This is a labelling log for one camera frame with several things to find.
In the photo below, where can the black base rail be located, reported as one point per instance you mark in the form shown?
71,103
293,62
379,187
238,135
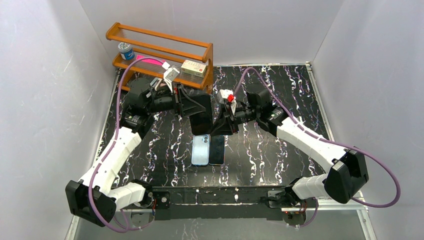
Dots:
222,202

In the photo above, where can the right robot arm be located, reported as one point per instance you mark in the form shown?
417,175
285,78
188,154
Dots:
345,170

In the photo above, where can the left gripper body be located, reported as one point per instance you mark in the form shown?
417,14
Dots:
180,103

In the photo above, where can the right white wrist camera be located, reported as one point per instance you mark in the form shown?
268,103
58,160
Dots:
227,97

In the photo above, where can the blue white round jar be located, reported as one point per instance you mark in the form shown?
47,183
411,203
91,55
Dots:
126,50

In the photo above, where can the cream cardboard box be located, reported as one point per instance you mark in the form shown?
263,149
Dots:
194,68

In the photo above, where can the pink flat card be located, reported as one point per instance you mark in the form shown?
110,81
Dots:
150,61

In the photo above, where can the orange wooden shelf rack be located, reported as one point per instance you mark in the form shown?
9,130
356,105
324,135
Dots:
174,50

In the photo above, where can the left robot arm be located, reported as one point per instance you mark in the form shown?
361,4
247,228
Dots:
92,197

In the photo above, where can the white small clip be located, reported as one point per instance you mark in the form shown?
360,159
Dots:
300,122

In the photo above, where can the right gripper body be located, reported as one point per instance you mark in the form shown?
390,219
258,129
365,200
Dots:
233,117

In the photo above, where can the phone with black screen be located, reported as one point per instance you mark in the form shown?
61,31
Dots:
216,150

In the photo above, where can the light blue phone case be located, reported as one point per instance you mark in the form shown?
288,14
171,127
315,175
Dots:
200,150

